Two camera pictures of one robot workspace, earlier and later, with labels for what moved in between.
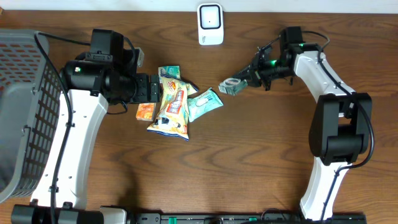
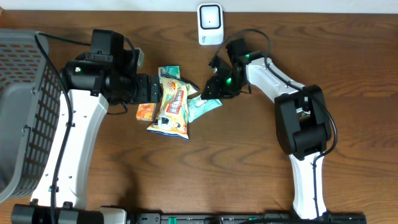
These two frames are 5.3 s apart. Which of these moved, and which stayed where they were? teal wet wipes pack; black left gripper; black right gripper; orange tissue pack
Moved: black right gripper
Stayed: black left gripper; orange tissue pack; teal wet wipes pack
